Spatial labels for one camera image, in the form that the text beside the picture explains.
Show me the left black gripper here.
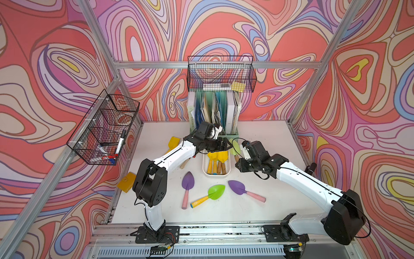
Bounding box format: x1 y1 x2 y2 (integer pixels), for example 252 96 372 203
202 136 232 153

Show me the yellow shovel wooden handle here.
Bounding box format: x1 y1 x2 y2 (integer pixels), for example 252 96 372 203
217 151 228 175

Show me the light green trowel wooden handle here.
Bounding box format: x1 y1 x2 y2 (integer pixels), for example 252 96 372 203
230 139 241 163

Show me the purple trowel pink handle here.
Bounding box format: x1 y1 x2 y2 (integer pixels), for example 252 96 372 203
182 172 195 210
227 180 266 203

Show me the green scoop yellow handle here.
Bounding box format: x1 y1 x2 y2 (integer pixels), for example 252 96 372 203
190 185 225 208

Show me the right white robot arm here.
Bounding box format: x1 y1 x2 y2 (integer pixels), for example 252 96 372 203
236 140 368 246

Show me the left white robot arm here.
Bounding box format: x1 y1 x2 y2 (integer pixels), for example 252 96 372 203
133 122 230 232

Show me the white storage tray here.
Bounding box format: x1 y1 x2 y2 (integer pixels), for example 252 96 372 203
202 151 231 178

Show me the yellow plastic shovel blue cap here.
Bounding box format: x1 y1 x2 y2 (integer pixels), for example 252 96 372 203
167 137 181 153

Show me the mint green file crate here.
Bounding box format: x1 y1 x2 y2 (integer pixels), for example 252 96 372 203
187 91 242 136

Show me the black handheld device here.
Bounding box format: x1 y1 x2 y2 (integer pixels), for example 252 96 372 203
305 163 318 176

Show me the yellow sponge in basket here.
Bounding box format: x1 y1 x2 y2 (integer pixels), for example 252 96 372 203
231 81 246 92

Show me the black white marker pen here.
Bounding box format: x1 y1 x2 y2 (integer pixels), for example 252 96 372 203
115 129 127 156

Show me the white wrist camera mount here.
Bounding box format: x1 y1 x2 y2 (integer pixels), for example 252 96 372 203
210 124 223 139

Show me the red shovel wooden handle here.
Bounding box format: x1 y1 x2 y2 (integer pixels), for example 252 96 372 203
180 158 190 169

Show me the black wire basket back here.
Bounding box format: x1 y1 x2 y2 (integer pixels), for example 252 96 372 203
187 54 257 93

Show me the black wire basket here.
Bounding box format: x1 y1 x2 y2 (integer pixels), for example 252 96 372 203
187 54 257 93
66 90 140 166

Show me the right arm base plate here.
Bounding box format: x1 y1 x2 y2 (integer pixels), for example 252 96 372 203
261 213 309 243

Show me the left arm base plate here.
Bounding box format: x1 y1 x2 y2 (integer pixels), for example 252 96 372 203
131 225 180 244

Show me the black wire basket left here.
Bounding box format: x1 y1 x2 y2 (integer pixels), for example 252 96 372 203
66 90 140 166

